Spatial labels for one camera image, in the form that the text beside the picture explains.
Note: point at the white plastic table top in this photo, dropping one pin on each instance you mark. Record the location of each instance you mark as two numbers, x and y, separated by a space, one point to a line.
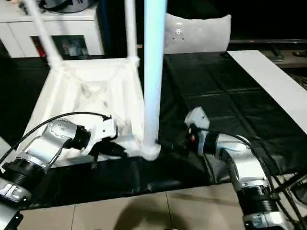
91 91

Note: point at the white plastic table leg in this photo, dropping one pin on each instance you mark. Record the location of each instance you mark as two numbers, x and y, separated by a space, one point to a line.
43 33
154 72
131 28
4 143

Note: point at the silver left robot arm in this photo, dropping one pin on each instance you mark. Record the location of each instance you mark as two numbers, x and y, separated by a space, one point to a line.
38 153

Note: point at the black work mat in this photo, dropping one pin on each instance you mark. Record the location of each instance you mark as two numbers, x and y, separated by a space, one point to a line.
225 96

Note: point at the white flat sheet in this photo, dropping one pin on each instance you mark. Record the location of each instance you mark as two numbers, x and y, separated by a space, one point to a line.
271 81

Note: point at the black stand leg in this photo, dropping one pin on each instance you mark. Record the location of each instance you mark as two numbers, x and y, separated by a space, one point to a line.
290 183

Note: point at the grey cushion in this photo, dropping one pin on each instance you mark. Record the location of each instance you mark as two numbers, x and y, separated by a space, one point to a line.
201 33

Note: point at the grey floor device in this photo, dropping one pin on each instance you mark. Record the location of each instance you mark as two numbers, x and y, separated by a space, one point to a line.
302 191

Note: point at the white cabinet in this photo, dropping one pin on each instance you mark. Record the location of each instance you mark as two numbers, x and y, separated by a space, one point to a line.
29 28

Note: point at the dark grey bag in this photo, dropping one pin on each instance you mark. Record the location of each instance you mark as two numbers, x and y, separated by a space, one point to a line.
67 4

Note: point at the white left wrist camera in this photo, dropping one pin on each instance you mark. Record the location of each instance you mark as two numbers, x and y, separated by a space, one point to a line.
103 132

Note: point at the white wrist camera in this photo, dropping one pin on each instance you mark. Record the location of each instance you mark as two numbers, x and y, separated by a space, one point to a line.
196 118
103 132

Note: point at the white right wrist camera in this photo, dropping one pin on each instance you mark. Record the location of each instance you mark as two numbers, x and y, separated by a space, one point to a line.
196 118

